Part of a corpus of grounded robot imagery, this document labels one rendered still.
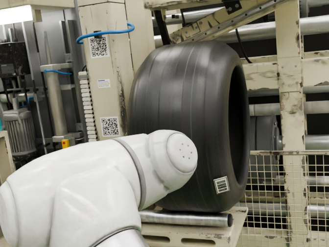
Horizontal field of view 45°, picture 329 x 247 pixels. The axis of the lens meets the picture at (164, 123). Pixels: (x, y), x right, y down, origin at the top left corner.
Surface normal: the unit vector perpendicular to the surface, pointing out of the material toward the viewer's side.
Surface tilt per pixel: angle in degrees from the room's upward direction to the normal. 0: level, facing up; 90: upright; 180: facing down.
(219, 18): 90
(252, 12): 90
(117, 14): 90
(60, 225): 76
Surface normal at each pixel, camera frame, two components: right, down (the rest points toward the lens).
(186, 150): 0.65, -0.35
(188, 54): -0.26, -0.75
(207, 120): 0.36, -0.07
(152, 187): 0.55, 0.29
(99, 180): 0.37, -0.65
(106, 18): -0.34, 0.22
